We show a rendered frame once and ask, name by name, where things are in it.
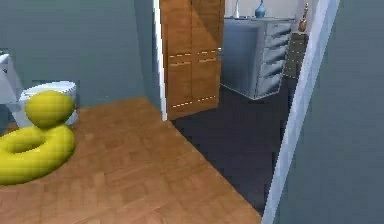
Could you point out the brown wooden wardrobe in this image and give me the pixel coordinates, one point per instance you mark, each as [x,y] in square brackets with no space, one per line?
[190,56]

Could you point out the grey chest of drawers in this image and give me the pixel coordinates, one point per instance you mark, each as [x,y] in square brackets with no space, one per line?
[256,56]

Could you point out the white slim vase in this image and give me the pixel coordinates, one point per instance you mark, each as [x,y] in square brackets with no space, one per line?
[236,11]

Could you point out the dark brown small cabinet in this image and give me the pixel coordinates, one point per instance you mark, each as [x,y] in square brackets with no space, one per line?
[295,55]

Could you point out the blue vase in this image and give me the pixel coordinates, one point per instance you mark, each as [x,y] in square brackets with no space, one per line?
[260,11]

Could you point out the white toilet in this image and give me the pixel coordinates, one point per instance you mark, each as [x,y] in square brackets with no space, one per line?
[60,88]

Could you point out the golden brown statuette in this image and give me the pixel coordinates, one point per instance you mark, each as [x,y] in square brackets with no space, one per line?
[302,22]

